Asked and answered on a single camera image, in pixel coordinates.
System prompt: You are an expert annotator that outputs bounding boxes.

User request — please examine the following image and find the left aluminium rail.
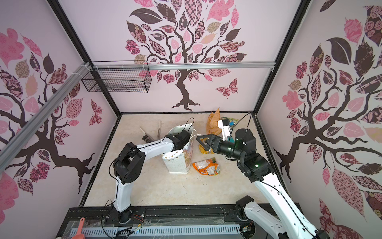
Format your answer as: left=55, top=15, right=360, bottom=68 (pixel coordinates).
left=1, top=62, right=91, bottom=172

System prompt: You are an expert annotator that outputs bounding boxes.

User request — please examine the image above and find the yellow green snack packet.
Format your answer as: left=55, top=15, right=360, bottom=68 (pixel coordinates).
left=227, top=118, right=239, bottom=126

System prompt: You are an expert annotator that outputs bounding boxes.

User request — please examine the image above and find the white patterned paper bag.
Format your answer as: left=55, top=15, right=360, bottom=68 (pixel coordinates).
left=162, top=123, right=199, bottom=174

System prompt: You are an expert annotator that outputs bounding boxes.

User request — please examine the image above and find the pink plastic scoop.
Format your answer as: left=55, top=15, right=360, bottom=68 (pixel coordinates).
left=72, top=218, right=85, bottom=239

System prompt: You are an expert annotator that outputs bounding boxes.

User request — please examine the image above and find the white slotted cable duct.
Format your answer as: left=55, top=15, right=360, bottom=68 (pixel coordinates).
left=81, top=225, right=241, bottom=239

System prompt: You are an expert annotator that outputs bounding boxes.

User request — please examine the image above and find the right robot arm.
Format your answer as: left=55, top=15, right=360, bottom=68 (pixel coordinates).
left=197, top=128, right=329, bottom=239

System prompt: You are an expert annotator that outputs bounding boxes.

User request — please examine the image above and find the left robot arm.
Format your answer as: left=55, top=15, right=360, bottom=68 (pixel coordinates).
left=112, top=129, right=192, bottom=213

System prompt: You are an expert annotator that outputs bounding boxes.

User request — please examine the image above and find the dark brown bottle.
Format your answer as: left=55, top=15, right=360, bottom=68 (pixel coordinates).
left=142, top=135, right=154, bottom=143

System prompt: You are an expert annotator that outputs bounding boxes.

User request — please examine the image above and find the aluminium rail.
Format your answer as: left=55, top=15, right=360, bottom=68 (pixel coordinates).
left=93, top=61, right=276, bottom=71
left=1, top=62, right=91, bottom=172

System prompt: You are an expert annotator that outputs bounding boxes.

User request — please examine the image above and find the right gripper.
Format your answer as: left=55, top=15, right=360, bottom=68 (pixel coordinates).
left=197, top=136, right=245, bottom=162

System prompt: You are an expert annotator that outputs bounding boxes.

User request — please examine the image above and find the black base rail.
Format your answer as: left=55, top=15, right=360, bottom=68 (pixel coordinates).
left=56, top=204, right=287, bottom=239

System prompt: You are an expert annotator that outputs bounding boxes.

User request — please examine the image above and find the orange snack packet small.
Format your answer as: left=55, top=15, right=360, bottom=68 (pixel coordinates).
left=192, top=157, right=220, bottom=176

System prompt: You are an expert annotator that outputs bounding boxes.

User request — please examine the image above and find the black wire basket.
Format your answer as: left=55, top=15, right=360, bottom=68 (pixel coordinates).
left=82, top=60, right=152, bottom=93

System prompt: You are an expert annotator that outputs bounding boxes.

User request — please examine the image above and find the back aluminium rail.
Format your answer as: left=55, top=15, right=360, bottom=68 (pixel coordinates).
left=93, top=61, right=276, bottom=71

